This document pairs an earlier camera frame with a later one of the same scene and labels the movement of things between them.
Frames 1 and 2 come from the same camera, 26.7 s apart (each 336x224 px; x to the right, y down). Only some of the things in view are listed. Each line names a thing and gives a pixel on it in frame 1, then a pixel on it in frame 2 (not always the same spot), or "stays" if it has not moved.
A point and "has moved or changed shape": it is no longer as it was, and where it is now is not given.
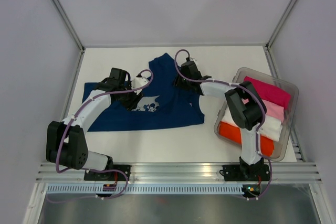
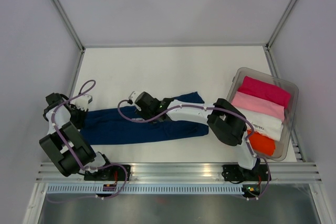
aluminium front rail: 280,172 stays
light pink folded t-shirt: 272,110 stays
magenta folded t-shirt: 271,93 stays
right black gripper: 177,82 to 143,114
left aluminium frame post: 60,9 stays
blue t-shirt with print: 163,103 has moved or changed shape
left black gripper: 132,104 to 83,114
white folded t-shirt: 272,128 stays
